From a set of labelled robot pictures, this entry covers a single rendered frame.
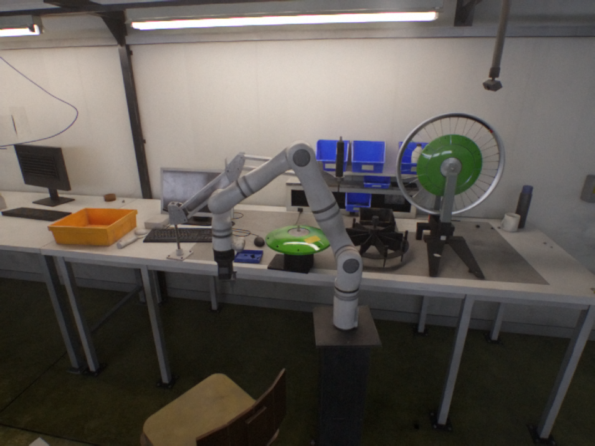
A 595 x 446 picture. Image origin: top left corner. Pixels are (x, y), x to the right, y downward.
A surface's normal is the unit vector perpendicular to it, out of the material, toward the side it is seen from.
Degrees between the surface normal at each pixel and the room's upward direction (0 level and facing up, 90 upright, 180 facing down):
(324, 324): 0
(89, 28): 90
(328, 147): 90
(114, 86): 90
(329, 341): 0
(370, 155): 90
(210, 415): 0
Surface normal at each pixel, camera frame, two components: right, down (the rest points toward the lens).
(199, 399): 0.00, -0.93
